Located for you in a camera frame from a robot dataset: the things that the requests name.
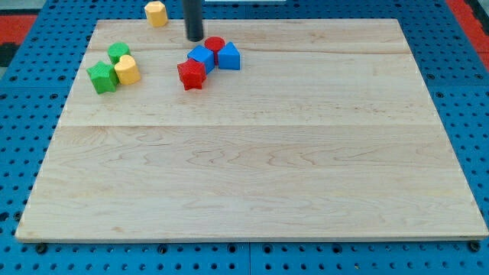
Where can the red star block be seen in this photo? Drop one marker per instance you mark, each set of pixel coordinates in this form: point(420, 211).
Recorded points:
point(192, 74)

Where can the blue cube block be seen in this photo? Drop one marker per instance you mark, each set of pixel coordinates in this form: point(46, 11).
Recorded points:
point(203, 55)

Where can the green star block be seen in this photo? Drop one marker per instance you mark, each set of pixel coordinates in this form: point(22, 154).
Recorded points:
point(103, 77)

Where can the blue triangle block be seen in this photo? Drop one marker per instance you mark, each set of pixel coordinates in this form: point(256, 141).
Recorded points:
point(229, 58)

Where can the light wooden board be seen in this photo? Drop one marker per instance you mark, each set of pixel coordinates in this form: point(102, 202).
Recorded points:
point(326, 133)

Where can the red cylinder block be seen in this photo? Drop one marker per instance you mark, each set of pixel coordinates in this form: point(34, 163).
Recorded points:
point(215, 44)

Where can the yellow heart block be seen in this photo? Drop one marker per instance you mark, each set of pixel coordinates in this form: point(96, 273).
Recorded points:
point(127, 70)

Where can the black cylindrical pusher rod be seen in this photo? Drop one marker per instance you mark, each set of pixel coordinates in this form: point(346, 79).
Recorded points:
point(192, 15)

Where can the yellow hexagon block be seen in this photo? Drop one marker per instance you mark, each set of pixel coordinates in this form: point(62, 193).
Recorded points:
point(156, 14)

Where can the green cylinder block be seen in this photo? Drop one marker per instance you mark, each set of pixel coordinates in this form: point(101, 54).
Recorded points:
point(116, 50)

